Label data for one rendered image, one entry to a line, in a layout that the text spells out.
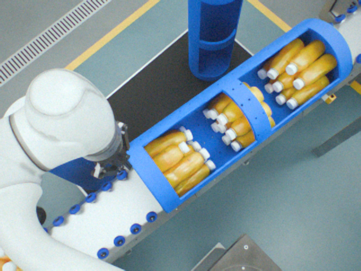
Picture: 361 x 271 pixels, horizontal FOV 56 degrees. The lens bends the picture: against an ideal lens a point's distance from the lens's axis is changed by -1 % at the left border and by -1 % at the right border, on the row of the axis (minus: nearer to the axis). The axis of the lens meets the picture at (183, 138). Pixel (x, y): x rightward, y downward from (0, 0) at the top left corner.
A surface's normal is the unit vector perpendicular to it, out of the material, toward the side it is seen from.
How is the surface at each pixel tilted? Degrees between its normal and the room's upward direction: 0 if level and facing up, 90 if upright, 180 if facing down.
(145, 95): 0
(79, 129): 75
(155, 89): 0
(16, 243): 3
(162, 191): 37
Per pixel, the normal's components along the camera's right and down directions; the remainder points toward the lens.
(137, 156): -0.23, -0.53
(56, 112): 0.14, -0.07
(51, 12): -0.03, -0.28
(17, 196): 0.79, 0.11
